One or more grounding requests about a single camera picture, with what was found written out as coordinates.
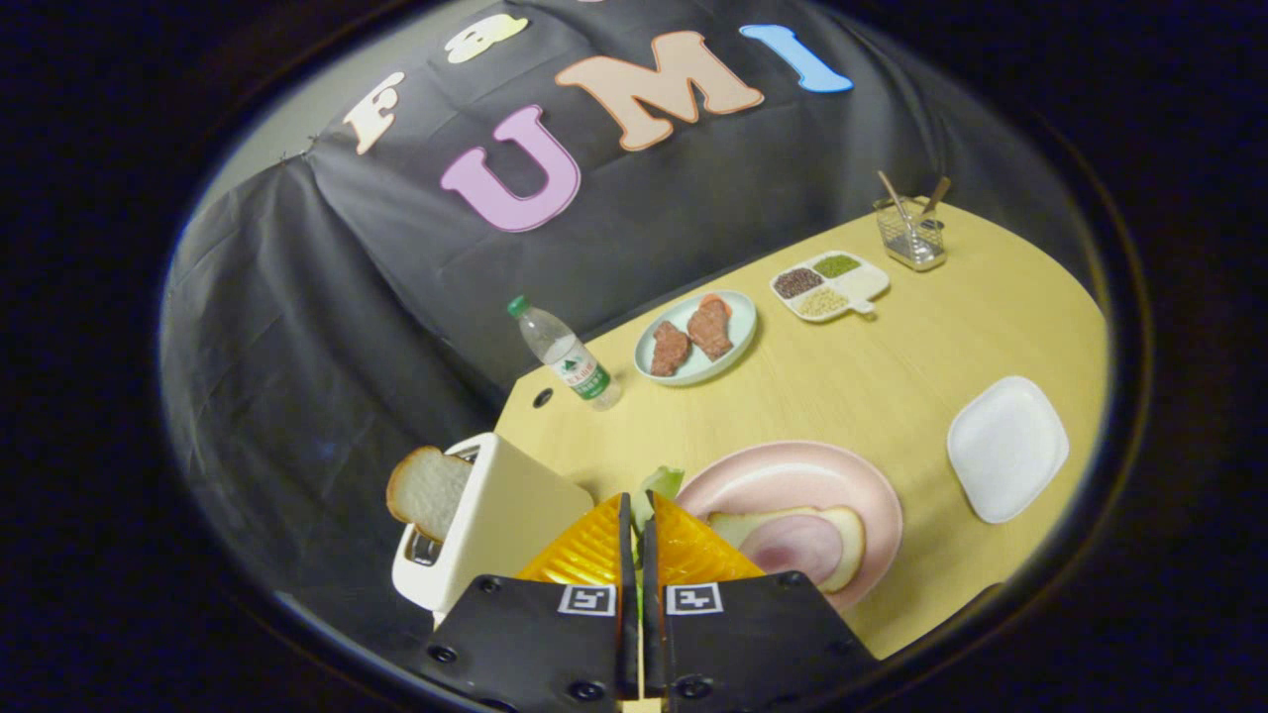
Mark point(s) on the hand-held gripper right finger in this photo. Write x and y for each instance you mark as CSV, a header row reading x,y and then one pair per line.
x,y
753,644

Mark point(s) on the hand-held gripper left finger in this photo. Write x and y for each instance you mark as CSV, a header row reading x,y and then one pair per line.
x,y
535,644

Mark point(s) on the green lettuce leaf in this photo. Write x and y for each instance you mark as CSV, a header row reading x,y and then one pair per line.
x,y
662,483

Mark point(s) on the toast bread slice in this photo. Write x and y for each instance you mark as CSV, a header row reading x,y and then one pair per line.
x,y
428,490

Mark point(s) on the pink ham slice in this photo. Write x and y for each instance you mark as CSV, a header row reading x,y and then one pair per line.
x,y
792,547

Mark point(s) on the white toaster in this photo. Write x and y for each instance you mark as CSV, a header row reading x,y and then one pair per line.
x,y
505,520

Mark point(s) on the ham-topped bread slice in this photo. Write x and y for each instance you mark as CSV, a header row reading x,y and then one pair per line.
x,y
852,540

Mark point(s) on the pink round plate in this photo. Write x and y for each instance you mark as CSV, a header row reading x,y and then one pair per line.
x,y
792,470

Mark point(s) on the black table grommet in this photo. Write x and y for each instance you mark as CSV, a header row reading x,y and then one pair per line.
x,y
543,398

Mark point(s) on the clear water bottle green cap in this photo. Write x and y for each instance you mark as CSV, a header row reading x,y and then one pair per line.
x,y
570,356

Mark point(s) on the brown meat piece orange end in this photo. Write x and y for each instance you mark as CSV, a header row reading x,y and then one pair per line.
x,y
710,329

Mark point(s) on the white square plate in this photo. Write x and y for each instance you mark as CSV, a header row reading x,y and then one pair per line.
x,y
1005,451

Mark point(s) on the light blue round plate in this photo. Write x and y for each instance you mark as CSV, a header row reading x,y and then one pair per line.
x,y
738,317

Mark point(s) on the pale bean pile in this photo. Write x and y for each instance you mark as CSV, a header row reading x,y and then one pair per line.
x,y
822,302

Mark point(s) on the dark bean pile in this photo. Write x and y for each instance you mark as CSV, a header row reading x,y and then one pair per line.
x,y
797,282

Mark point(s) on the white divided dish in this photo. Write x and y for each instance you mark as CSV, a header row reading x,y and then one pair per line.
x,y
864,282

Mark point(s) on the green bean pile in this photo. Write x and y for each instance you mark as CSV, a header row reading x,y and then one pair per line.
x,y
837,264

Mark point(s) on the black backdrop cloth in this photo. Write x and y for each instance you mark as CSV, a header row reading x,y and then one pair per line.
x,y
347,297

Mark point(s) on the wooden utensil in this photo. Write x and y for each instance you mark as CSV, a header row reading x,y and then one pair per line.
x,y
892,193
936,195

